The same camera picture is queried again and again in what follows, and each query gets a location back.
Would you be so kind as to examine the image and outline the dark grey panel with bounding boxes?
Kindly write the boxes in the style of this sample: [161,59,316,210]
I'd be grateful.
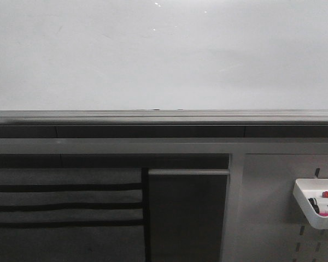
[149,169,230,261]

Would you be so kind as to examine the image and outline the white slotted pegboard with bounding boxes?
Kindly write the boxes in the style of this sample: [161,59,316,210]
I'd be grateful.
[221,154,328,261]

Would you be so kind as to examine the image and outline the grey fabric pocket organizer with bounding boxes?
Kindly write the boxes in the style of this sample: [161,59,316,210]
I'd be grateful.
[0,168,150,261]

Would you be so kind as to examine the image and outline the black capped marker in tray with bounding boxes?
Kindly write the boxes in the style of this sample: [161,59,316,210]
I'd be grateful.
[308,198,328,214]

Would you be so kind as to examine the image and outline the white plastic tray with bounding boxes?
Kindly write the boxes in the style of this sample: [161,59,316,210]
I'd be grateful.
[293,178,328,230]

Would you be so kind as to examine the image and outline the grey whiteboard frame rail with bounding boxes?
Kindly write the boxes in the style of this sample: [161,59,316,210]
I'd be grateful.
[0,109,328,126]

